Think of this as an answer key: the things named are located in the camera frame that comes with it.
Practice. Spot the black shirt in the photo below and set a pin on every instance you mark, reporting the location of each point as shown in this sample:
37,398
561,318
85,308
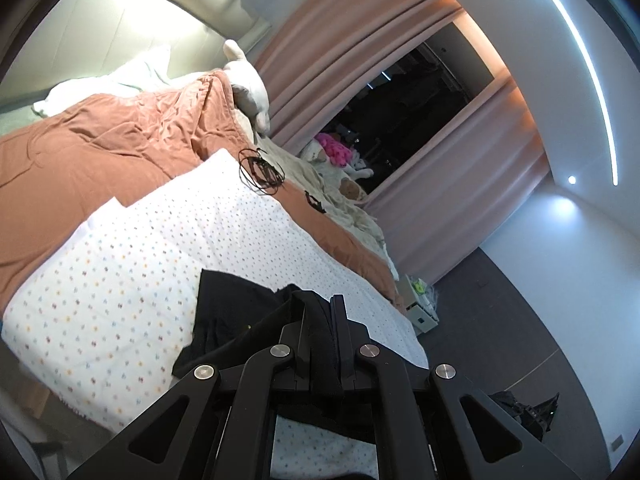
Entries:
304,392

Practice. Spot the small black item on quilt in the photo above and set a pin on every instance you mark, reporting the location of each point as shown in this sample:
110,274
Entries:
314,203

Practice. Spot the pink plush toy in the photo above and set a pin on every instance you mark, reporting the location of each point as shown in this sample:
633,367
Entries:
338,154

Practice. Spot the green item on cabinet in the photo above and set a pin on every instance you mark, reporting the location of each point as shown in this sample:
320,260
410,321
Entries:
419,288

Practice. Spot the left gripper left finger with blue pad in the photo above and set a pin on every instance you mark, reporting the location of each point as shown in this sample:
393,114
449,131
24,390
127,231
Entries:
300,372

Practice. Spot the white dotted bed sheet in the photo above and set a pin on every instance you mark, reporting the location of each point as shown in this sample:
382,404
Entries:
102,321

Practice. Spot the orange brown quilt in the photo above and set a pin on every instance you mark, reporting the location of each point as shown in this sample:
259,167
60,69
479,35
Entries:
56,172

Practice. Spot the right pink curtain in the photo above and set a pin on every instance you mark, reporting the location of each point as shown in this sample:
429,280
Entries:
445,200

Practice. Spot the brown white plush dog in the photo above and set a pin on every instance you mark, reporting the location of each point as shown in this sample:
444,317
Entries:
344,179

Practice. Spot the left pink curtain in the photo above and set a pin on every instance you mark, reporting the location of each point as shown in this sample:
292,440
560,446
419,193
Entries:
327,50

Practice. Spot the white bedside cabinet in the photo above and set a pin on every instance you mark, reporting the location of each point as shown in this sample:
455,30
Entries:
420,305

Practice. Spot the white pillow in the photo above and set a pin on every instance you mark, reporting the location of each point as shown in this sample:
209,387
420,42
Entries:
128,80

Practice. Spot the cream padded headboard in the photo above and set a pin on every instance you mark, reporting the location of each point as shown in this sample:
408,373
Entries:
83,38

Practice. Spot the pink curtain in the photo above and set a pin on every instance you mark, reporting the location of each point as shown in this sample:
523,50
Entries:
327,50
445,200

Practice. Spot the beige blanket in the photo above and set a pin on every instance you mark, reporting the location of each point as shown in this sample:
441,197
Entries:
346,213

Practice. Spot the white plush toy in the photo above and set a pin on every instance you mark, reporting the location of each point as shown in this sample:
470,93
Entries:
249,91

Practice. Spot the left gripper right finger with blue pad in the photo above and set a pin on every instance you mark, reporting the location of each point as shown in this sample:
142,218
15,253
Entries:
348,338

